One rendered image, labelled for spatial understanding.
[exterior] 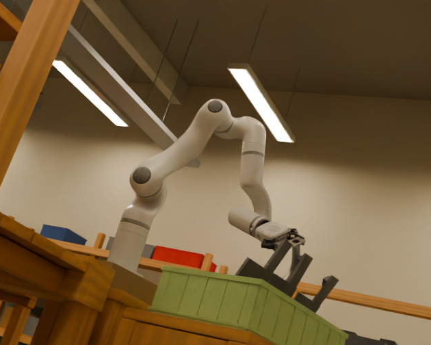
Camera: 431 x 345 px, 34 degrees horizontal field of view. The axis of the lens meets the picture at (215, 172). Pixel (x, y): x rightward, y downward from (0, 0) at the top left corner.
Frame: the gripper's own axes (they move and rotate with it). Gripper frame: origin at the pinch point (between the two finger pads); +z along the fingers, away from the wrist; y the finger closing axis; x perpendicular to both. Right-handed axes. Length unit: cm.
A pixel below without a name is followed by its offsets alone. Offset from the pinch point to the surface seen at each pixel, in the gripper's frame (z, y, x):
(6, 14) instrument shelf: -66, -63, -83
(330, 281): 8.6, 10.7, 15.9
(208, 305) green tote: 6.8, -43.1, 1.5
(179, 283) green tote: -8.6, -43.0, 0.7
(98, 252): -493, 163, 289
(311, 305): 7.1, 2.5, 23.2
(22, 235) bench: -20, -88, -30
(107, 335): -24, -64, 20
